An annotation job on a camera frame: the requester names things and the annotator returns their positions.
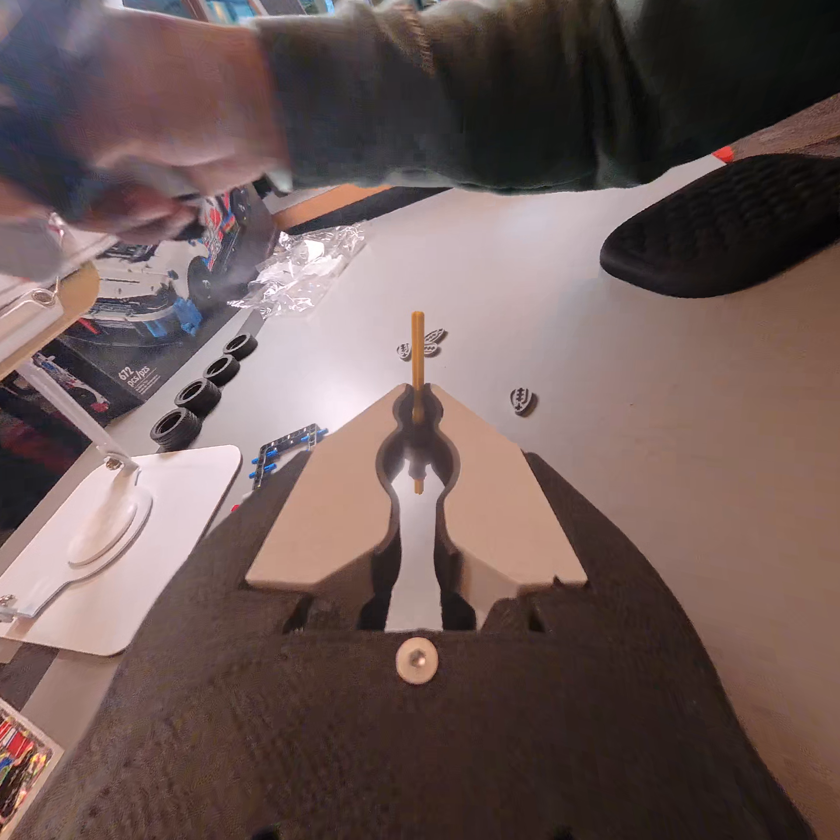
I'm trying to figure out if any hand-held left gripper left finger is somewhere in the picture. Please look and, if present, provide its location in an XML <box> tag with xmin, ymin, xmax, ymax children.
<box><xmin>245</xmin><ymin>383</ymin><xmax>416</xmax><ymax>627</ymax></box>

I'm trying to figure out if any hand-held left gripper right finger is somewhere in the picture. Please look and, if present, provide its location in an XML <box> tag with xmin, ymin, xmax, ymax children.
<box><xmin>424</xmin><ymin>383</ymin><xmax>589</xmax><ymax>627</ymax></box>

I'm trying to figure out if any yellow lego axle assembly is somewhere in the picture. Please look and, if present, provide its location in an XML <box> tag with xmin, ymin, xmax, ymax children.
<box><xmin>402</xmin><ymin>311</ymin><xmax>435</xmax><ymax>497</ymax></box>

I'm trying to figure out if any cluster of grey lego discs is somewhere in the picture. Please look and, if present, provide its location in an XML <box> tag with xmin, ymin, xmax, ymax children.
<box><xmin>395</xmin><ymin>326</ymin><xmax>449</xmax><ymax>361</ymax></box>

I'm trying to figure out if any person's right forearm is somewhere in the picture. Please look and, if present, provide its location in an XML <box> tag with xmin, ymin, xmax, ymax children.
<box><xmin>252</xmin><ymin>0</ymin><xmax>840</xmax><ymax>196</ymax></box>

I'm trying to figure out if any black lego set box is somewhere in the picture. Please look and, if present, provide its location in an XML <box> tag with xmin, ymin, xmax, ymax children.
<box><xmin>0</xmin><ymin>184</ymin><xmax>281</xmax><ymax>462</ymax></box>

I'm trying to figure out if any person's right hand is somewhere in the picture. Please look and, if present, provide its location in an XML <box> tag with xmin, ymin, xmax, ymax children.
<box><xmin>62</xmin><ymin>10</ymin><xmax>291</xmax><ymax>234</ymax></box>

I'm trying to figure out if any white book stand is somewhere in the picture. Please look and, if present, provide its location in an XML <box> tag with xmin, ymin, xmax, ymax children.
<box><xmin>0</xmin><ymin>262</ymin><xmax>244</xmax><ymax>658</ymax></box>

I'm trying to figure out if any clear plastic bag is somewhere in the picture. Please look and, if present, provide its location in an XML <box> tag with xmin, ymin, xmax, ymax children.
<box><xmin>227</xmin><ymin>221</ymin><xmax>368</xmax><ymax>321</ymax></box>

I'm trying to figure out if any orange edged table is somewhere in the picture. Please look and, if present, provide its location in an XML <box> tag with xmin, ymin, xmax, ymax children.
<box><xmin>271</xmin><ymin>184</ymin><xmax>455</xmax><ymax>232</ymax></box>

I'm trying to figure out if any black mesh chair seat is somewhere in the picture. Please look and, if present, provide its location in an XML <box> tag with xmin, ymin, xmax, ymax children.
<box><xmin>599</xmin><ymin>153</ymin><xmax>840</xmax><ymax>300</ymax></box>

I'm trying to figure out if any colourful sticker sheet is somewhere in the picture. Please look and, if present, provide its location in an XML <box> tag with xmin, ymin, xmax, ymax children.
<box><xmin>0</xmin><ymin>697</ymin><xmax>65</xmax><ymax>832</ymax></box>

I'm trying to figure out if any black lego frame assembly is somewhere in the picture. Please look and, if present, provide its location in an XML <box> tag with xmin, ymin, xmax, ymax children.
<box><xmin>230</xmin><ymin>423</ymin><xmax>330</xmax><ymax>514</ymax></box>

